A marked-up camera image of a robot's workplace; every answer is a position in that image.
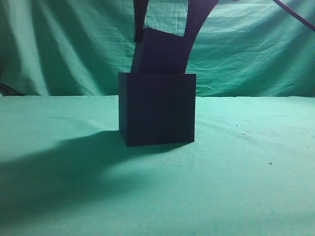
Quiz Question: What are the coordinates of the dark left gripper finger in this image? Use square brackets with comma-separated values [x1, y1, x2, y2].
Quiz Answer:
[134, 0, 149, 42]

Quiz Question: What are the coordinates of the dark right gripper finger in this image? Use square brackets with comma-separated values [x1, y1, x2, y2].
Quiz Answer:
[183, 0, 219, 58]

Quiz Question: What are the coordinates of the purple cube block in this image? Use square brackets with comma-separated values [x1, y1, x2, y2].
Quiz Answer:
[130, 28, 193, 74]

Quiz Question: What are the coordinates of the dark cube groove box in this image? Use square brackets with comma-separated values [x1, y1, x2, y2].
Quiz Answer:
[118, 73, 196, 147]

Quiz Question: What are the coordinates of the green cloth backdrop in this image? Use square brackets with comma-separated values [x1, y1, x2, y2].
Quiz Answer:
[0, 0, 315, 97]

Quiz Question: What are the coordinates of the green table cloth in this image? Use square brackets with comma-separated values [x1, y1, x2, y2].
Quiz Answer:
[0, 96, 315, 236]

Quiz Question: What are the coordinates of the purple cable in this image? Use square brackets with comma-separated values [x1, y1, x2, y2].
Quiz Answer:
[273, 0, 315, 30]

